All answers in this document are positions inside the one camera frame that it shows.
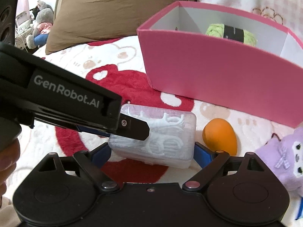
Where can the grey plush doll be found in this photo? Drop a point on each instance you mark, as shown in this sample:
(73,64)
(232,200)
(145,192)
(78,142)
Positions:
(42,26)

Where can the cluttered side table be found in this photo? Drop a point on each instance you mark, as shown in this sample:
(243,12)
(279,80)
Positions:
(23,28)

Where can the person's left hand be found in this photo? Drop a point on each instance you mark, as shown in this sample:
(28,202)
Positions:
(8,159)

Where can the orange makeup sponge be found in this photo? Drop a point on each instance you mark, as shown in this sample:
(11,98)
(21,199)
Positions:
(218,134)

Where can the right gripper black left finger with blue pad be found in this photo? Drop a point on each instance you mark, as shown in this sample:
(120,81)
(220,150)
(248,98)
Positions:
(90,163)

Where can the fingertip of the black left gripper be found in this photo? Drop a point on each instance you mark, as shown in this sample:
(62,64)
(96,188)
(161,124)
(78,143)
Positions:
(128,127)

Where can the white blue tissue pack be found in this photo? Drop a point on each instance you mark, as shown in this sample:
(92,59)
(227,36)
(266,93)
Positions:
(300,211)

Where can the clear floss pick box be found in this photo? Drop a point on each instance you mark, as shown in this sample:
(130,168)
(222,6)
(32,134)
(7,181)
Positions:
(171,137)

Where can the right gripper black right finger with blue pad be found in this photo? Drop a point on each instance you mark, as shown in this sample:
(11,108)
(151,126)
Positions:
(211,164)

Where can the green yarn ball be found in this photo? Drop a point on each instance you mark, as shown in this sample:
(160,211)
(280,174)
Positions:
(231,33)

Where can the pink cardboard box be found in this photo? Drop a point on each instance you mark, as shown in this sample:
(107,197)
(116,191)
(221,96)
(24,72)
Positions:
(180,59)

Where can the brown pillow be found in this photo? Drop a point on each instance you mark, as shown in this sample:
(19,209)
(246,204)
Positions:
(85,21)

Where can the purple plush toy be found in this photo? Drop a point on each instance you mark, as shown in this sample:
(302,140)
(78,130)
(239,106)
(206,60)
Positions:
(284,158)

